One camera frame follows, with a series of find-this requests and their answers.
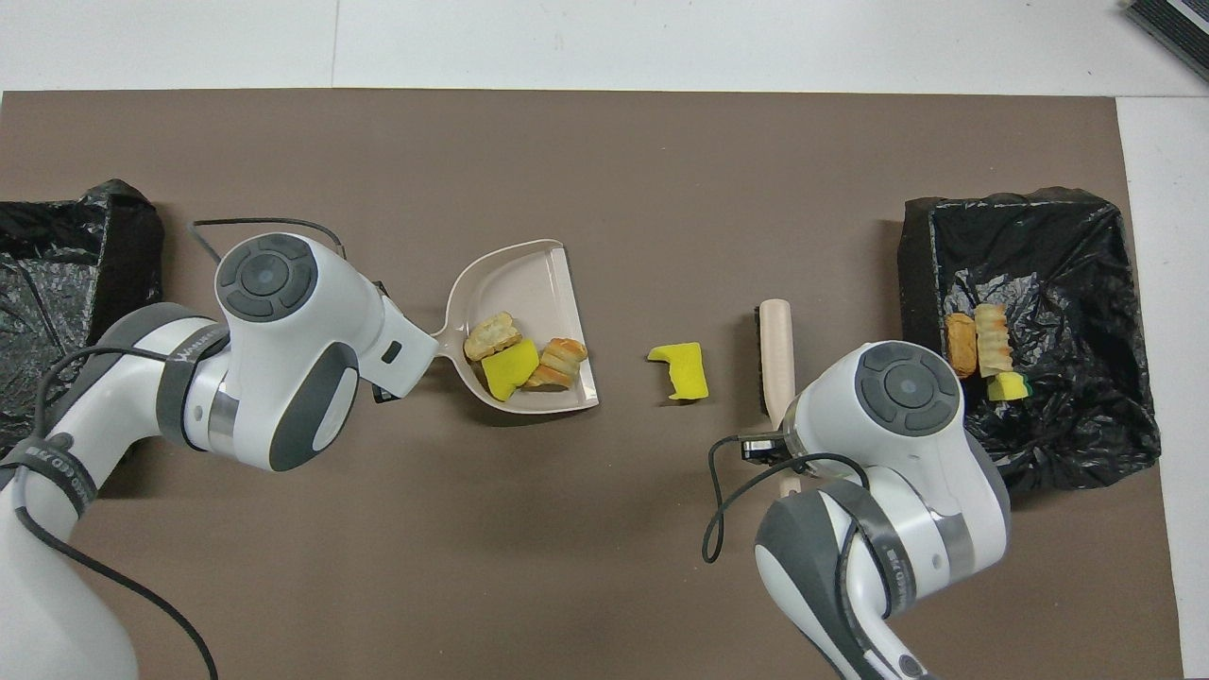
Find beige brush black bristles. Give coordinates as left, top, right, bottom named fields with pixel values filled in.
left=756, top=298, right=804, bottom=500

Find notched yellow sponge piece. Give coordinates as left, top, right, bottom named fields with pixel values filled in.
left=647, top=341, right=710, bottom=402

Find pale round pastry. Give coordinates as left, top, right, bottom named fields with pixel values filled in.
left=463, top=312, right=523, bottom=362

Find yellow sponge wedge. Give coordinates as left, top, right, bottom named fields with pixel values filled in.
left=481, top=338, right=541, bottom=403

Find beige plastic dustpan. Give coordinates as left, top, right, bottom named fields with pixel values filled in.
left=430, top=238, right=602, bottom=416

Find orange striped croissant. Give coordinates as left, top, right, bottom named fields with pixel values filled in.
left=522, top=337, right=589, bottom=391

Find golden oval bread roll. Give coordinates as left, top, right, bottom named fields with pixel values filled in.
left=945, top=314, right=979, bottom=383

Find pale ridged bread slice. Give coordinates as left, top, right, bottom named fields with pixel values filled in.
left=975, top=303, right=1014, bottom=380

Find black bag lined bin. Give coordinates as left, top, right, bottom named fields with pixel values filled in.
left=897, top=187, right=1163, bottom=497
left=0, top=179, right=165, bottom=454

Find brown table mat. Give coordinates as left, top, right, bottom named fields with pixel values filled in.
left=0, top=90, right=1186, bottom=680

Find dark grey striped object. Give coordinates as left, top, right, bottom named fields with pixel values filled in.
left=1122, top=0, right=1209, bottom=81

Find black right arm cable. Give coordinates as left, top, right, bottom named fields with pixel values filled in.
left=701, top=434, right=908, bottom=662

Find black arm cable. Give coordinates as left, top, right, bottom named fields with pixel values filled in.
left=14, top=217, right=347, bottom=680
left=701, top=434, right=908, bottom=662

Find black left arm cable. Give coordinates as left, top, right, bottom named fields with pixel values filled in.
left=14, top=217, right=347, bottom=680

